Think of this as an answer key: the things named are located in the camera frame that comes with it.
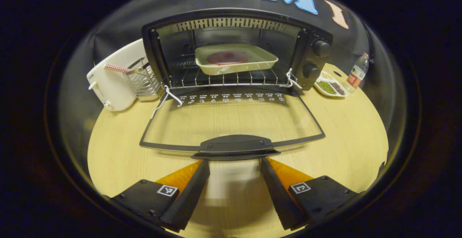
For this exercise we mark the red checkered strip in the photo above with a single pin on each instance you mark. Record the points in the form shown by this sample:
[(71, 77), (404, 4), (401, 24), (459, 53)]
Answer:
[(117, 68)]

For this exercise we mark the plastic bottle with red label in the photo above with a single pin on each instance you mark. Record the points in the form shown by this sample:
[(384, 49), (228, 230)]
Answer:
[(357, 74)]

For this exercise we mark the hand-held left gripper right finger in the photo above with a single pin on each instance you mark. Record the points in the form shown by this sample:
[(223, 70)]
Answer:
[(279, 198)]

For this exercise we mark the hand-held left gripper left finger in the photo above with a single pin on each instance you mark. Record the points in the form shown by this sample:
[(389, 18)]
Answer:
[(187, 198)]

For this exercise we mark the pink ham slice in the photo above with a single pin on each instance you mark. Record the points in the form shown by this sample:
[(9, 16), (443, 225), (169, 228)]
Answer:
[(227, 57)]

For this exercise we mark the white toaster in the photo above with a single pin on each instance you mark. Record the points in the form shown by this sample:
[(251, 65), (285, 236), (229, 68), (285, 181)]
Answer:
[(112, 86)]

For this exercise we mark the white divided dish with beans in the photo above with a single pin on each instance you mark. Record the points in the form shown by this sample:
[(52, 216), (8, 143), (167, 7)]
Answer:
[(330, 86)]

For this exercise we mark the cream baking dish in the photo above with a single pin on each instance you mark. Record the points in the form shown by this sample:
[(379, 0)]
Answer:
[(234, 68)]

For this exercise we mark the black electric oven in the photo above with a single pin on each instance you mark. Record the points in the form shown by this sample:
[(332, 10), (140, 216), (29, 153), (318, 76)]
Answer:
[(310, 50)]

